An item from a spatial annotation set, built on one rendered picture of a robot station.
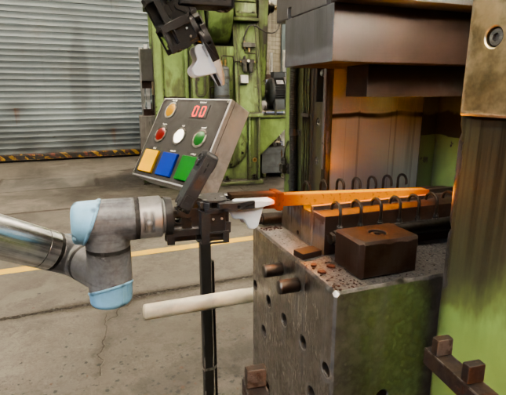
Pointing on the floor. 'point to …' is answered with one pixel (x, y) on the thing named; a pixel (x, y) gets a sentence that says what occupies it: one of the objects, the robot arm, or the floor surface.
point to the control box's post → (206, 319)
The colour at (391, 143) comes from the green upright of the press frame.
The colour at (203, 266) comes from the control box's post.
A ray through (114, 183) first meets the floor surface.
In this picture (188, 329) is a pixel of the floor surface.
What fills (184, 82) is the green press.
